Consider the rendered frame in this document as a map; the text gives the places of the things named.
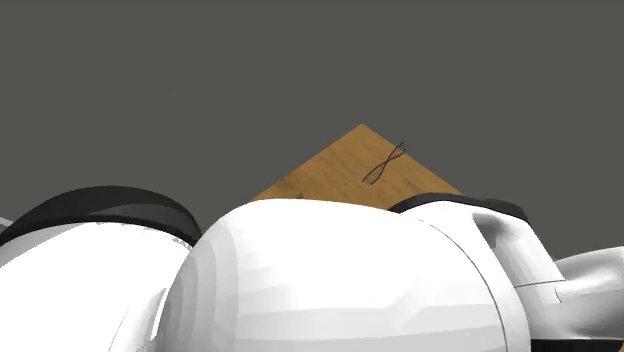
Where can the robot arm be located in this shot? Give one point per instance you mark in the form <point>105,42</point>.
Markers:
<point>312,282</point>

